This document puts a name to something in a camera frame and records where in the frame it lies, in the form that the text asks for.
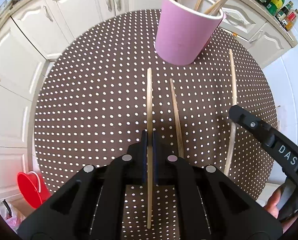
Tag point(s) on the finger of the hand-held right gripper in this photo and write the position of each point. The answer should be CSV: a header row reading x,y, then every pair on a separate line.
x,y
246,122

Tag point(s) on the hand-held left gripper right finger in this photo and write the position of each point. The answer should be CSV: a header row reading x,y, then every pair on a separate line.
x,y
156,160

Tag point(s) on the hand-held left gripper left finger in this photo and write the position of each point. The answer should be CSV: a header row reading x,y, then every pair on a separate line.
x,y
144,160

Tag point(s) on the pink cup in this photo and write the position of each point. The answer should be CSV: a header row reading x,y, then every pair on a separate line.
x,y
181,37

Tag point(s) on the person's right hand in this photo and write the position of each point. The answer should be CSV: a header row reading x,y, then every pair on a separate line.
x,y
273,203

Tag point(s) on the brown dotted tablecloth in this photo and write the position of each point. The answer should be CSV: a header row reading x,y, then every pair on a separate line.
x,y
88,105

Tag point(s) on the red label sauce bottle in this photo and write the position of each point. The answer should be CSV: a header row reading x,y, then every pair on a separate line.
x,y
292,16

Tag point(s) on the red plastic bucket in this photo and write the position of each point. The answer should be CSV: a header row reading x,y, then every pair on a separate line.
x,y
31,187

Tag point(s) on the dark sauce bottle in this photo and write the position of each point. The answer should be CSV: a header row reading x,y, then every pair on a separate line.
x,y
285,10

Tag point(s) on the green yellow oil bottle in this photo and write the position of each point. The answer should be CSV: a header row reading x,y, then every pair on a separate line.
x,y
276,2

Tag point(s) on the pink plastic bag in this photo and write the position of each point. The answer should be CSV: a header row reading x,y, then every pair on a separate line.
x,y
11,217

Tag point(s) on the cream kitchen cabinet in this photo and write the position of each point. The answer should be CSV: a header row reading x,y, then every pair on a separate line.
x,y
71,12

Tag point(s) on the beige kitchen countertop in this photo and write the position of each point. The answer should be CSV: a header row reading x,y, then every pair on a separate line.
x,y
28,0

